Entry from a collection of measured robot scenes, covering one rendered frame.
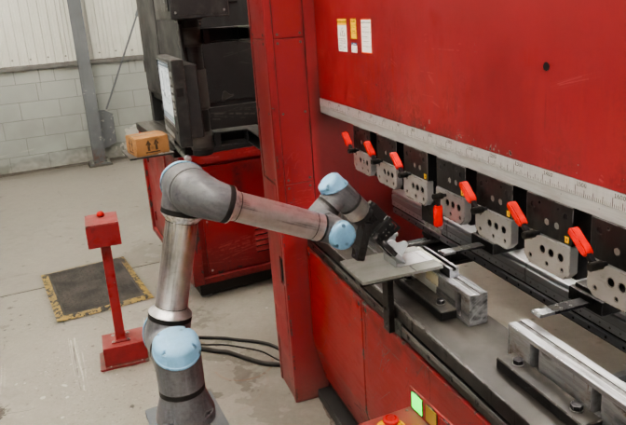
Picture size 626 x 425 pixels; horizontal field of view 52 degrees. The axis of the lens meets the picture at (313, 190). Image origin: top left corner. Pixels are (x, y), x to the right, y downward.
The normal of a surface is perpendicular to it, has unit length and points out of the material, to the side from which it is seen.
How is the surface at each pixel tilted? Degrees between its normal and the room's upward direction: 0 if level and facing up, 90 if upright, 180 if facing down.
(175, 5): 90
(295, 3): 90
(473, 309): 90
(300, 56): 90
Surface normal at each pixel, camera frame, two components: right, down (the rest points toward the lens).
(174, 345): -0.01, -0.92
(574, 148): -0.94, 0.15
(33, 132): 0.42, 0.22
